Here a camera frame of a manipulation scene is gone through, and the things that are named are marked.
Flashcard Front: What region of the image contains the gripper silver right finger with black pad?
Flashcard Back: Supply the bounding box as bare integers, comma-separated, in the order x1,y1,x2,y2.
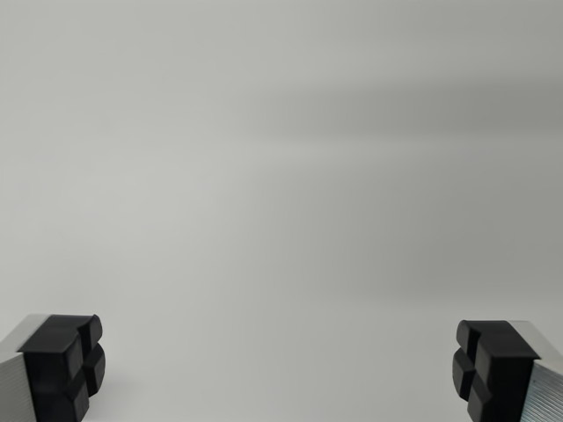
451,319,563,422

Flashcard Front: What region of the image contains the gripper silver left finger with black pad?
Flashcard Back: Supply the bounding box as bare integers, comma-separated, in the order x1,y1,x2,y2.
0,313,107,422

